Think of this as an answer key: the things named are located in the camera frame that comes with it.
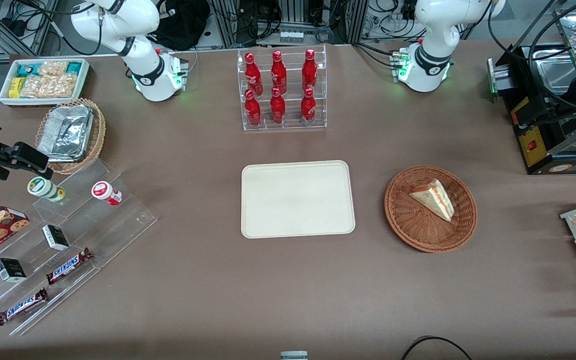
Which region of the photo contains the Snickers bar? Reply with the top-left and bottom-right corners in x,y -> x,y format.
0,287 -> 50,327
46,247 -> 94,286

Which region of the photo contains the triangular sandwich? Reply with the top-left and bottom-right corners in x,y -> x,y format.
409,178 -> 455,223

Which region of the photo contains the beige rectangular tray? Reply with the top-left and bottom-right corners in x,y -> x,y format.
240,160 -> 357,240

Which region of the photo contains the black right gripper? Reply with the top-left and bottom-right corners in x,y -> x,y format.
0,142 -> 53,182

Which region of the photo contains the clear acrylic bottle rack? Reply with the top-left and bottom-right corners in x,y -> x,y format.
237,44 -> 328,132

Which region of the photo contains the black bag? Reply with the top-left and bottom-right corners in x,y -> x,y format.
147,0 -> 212,52

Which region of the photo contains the black cable loop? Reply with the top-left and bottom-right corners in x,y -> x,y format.
400,335 -> 474,360

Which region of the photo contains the red lid small bottle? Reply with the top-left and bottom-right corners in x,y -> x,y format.
91,180 -> 123,207

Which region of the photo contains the green lid small bottle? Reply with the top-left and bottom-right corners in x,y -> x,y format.
27,176 -> 67,203

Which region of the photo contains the small black box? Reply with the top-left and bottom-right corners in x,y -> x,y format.
0,257 -> 28,284
41,224 -> 70,252

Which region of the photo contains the steel warmer pan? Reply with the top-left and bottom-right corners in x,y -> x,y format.
530,47 -> 576,96

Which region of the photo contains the aluminium foil container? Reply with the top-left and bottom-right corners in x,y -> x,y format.
36,104 -> 94,163

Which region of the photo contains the grey base cable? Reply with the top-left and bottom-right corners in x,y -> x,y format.
186,46 -> 200,77

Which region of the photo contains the clear bag of crackers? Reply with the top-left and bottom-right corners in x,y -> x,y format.
20,61 -> 77,99

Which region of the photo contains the clear acrylic stepped display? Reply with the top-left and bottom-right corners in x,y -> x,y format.
0,158 -> 158,337

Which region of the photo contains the red cola bottle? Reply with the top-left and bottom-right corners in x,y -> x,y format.
300,87 -> 317,126
301,48 -> 318,91
244,52 -> 264,96
270,50 -> 288,95
269,87 -> 287,125
243,89 -> 263,127

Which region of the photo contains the round brown wicker basket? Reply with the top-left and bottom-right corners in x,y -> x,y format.
384,165 -> 478,253

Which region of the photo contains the light wicker basket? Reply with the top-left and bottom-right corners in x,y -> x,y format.
35,98 -> 107,175

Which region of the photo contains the white snack bin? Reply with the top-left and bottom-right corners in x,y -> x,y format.
0,58 -> 91,108

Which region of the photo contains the black food warmer cabinet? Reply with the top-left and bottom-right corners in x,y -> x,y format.
487,7 -> 576,176

